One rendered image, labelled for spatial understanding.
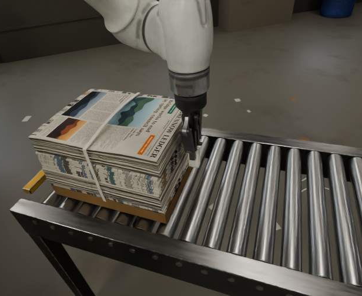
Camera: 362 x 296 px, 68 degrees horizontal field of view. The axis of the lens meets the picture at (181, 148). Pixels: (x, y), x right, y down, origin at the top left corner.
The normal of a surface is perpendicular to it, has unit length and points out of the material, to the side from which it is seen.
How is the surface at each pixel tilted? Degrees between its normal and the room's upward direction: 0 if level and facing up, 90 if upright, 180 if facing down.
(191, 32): 86
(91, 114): 3
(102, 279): 0
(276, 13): 90
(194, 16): 80
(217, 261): 0
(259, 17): 90
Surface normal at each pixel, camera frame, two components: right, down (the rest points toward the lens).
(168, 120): -0.04, -0.79
